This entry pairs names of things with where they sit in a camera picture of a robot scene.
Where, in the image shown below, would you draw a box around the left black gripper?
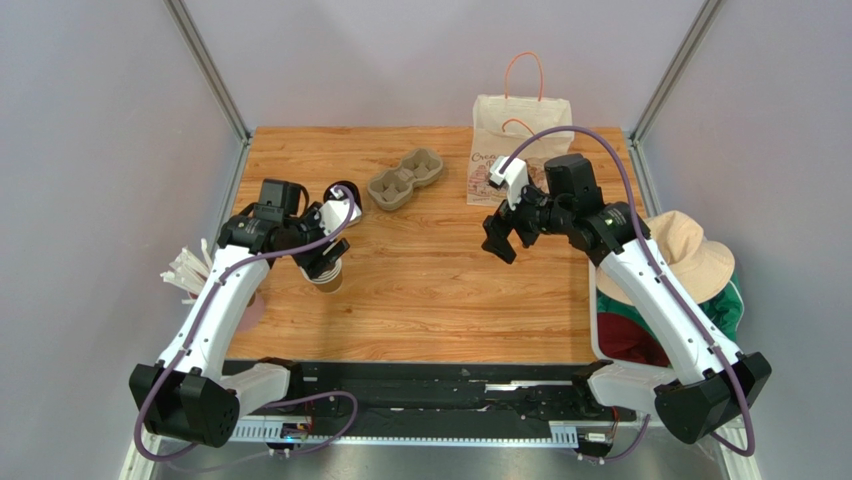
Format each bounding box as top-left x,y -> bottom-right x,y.
283,202 -> 349,280

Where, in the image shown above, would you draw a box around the stack of paper cups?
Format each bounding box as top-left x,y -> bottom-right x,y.
299,259 -> 343,294

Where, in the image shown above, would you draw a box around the paper takeout bag orange handles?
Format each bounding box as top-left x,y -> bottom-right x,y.
466,51 -> 573,206

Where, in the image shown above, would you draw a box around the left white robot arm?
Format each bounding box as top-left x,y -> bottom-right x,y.
129,179 -> 362,460

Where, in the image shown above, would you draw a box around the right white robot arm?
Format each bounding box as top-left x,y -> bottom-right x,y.
482,154 -> 772,455

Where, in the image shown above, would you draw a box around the stack of black lids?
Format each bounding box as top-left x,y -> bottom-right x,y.
323,180 -> 365,228

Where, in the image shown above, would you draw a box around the pink cup with straws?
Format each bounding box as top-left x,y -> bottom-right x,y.
160,238 -> 266,332

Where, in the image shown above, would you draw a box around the white plastic basket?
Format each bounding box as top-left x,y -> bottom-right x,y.
589,265 -> 670,367

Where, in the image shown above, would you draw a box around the dark red garment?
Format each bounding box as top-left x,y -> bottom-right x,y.
597,313 -> 670,367

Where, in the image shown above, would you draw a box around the beige bucket hat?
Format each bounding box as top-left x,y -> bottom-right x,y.
595,210 -> 736,307

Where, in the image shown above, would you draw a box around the green garment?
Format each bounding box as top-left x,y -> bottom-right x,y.
596,273 -> 745,342

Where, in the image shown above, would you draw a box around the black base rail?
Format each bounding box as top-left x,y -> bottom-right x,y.
233,361 -> 639,446

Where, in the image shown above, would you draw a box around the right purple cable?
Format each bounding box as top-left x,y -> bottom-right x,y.
497,125 -> 757,465

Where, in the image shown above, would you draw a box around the purple cable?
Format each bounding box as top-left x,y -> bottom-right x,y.
133,186 -> 361,464
497,125 -> 757,465

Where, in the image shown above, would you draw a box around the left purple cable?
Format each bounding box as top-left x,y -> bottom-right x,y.
133,186 -> 361,464

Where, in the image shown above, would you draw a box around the aluminium frame base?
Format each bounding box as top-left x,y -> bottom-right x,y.
119,375 -> 763,480

